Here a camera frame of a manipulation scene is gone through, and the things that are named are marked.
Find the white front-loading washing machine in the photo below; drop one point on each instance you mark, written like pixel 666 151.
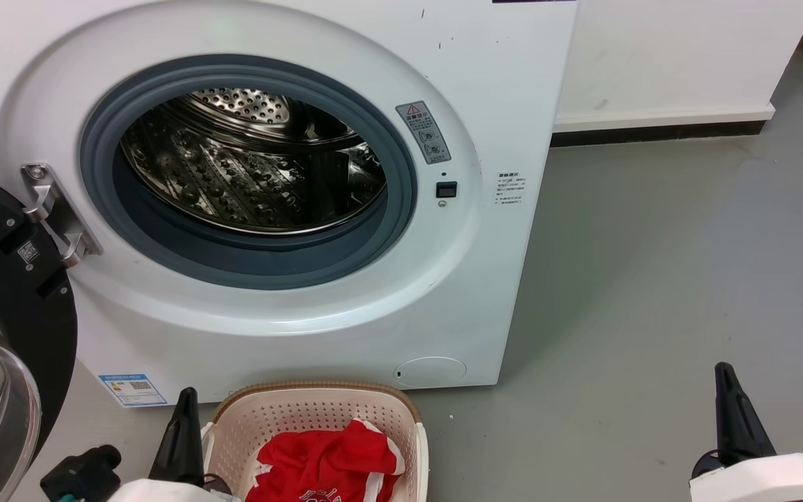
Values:
pixel 332 321

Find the white QR code sticker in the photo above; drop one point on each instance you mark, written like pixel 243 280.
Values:
pixel 28 252

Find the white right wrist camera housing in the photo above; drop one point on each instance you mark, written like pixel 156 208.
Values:
pixel 771 481

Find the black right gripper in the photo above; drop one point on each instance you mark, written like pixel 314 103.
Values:
pixel 707 467

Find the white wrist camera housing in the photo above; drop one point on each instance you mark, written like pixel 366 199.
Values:
pixel 771 481
pixel 81 474

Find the grey rubber door gasket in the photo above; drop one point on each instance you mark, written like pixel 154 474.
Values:
pixel 248 261

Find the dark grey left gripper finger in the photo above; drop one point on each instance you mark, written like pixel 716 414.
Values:
pixel 192 453
pixel 170 453

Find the stainless steel washing machine drum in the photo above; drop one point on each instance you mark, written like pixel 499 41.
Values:
pixel 234 174

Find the red garment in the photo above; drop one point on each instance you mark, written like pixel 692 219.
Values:
pixel 325 464

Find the black door latch socket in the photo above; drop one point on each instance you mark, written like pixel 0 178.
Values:
pixel 446 189

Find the blue energy label sticker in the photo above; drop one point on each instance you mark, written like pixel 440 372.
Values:
pixel 132 390

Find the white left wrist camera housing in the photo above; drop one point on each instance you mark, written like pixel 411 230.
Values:
pixel 81 474

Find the round white filter cover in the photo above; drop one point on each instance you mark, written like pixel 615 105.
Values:
pixel 429 371

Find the white text label sticker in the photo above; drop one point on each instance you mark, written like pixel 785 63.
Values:
pixel 511 188

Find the cream perforated laundry basket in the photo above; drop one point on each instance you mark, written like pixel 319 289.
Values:
pixel 290 411

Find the grey warning sticker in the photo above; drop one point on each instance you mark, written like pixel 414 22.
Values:
pixel 424 132

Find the silver metal door hinge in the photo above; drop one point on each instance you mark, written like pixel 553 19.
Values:
pixel 53 213

